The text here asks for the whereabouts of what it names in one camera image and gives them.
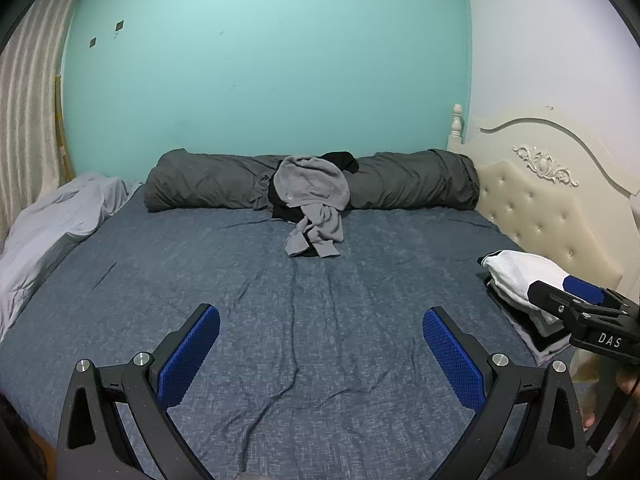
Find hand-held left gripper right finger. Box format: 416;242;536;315
422;307;593;480

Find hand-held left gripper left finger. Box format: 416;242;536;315
56;303;221;480

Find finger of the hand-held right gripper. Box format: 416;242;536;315
562;276;638;313
530;280;588;333

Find grey sweatshirt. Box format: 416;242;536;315
274;156;351;259

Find dark folded clothes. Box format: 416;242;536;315
485;280;576;366

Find person's right hand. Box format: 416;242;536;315
572;352;603;431

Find cream tufted headboard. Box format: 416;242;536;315
447;105;640;311

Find blue bed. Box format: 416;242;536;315
0;192;596;480

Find dark grey rolled duvet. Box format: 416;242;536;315
144;149;480;211

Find light grey blanket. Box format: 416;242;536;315
0;172;143;341

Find black garment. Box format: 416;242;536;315
267;151;360;258

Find beige striped curtain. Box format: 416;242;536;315
0;0;93;256

